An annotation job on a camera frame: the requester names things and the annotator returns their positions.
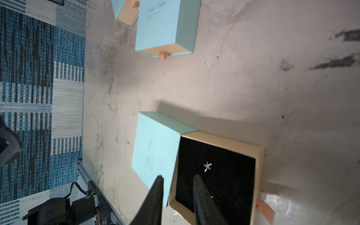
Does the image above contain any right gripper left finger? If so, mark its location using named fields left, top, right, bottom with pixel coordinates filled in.
left=130, top=175, right=164, bottom=225

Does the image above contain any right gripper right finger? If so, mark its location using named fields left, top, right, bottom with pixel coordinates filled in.
left=193, top=174, right=228, bottom=225

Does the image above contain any silver star earring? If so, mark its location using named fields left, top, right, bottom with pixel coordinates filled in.
left=203, top=161, right=212, bottom=172

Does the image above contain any mint drawer jewelry box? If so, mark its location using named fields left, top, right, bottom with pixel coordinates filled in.
left=131, top=112, right=275, bottom=225

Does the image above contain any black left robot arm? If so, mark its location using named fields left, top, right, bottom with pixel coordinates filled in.
left=20, top=181, right=113, bottom=225

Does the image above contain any mint jewelry box centre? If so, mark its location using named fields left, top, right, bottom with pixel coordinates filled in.
left=135, top=0, right=201, bottom=59

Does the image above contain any mint jewelry box near calculator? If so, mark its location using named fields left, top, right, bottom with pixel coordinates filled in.
left=112, top=0, right=140, bottom=28

